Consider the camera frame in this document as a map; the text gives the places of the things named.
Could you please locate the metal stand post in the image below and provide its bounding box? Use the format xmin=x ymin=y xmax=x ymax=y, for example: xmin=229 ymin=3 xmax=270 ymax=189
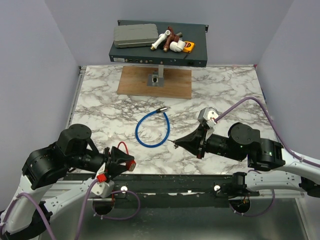
xmin=147 ymin=65 xmax=165 ymax=87

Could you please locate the aluminium frame profile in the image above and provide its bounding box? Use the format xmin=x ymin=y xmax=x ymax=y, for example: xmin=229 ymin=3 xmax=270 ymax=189
xmin=39 ymin=178 xmax=306 ymax=201

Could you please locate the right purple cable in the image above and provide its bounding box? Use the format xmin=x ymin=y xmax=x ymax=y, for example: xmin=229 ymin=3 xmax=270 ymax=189
xmin=214 ymin=96 xmax=320 ymax=218

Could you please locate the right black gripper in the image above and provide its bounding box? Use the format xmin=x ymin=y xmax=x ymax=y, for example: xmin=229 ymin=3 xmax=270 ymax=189
xmin=174 ymin=123 xmax=245 ymax=162

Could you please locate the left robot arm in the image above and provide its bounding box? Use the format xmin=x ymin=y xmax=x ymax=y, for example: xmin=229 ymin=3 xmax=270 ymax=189
xmin=0 ymin=124 xmax=136 ymax=240

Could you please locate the blue cable lock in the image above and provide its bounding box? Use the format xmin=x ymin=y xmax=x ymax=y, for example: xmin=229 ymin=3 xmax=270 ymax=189
xmin=134 ymin=106 xmax=171 ymax=148

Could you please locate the grey plastic case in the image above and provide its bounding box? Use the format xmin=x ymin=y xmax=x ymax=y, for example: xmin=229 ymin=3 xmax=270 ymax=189
xmin=113 ymin=23 xmax=159 ymax=48

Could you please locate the black mounting rail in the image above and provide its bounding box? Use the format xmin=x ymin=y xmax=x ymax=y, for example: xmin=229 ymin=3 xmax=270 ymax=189
xmin=62 ymin=172 xmax=261 ymax=210

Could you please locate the purple cable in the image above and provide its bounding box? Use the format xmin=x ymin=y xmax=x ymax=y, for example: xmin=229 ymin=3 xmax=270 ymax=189
xmin=214 ymin=96 xmax=320 ymax=218
xmin=4 ymin=179 xmax=141 ymax=240

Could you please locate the white elbow pipe fitting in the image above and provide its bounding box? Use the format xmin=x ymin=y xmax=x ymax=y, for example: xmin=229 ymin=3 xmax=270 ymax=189
xmin=169 ymin=40 xmax=186 ymax=53

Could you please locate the dark teal rack device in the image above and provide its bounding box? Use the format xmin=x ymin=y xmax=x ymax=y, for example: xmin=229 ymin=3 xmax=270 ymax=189
xmin=109 ymin=21 xmax=208 ymax=67

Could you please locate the white straight pipe fitting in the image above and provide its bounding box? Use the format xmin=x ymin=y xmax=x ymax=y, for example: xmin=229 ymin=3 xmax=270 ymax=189
xmin=150 ymin=30 xmax=171 ymax=51

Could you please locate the red cable lock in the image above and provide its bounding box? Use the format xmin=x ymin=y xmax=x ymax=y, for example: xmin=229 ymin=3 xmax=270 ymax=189
xmin=117 ymin=141 xmax=136 ymax=172

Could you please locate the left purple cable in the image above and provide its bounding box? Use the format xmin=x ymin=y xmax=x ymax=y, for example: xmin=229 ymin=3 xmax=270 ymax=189
xmin=4 ymin=179 xmax=141 ymax=240

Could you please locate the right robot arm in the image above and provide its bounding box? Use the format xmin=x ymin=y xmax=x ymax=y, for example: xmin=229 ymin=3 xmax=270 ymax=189
xmin=173 ymin=122 xmax=320 ymax=198

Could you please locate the yellow tape measure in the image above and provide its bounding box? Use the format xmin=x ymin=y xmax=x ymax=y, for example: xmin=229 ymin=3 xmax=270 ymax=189
xmin=182 ymin=41 xmax=196 ymax=54

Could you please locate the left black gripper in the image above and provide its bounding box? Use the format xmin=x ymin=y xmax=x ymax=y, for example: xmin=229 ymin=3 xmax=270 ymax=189
xmin=68 ymin=146 xmax=135 ymax=179

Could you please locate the wooden board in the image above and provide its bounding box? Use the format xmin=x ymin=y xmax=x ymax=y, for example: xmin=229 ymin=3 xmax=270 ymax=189
xmin=117 ymin=66 xmax=192 ymax=100

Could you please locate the brown pipe fitting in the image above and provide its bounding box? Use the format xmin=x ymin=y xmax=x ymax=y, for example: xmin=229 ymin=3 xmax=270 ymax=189
xmin=163 ymin=26 xmax=180 ymax=53

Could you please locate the dark grey pipe piece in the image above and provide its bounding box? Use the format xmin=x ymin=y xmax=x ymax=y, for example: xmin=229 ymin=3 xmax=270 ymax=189
xmin=176 ymin=32 xmax=183 ymax=38

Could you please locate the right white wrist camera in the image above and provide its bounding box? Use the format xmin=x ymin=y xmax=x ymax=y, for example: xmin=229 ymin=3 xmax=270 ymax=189
xmin=197 ymin=107 xmax=220 ymax=140

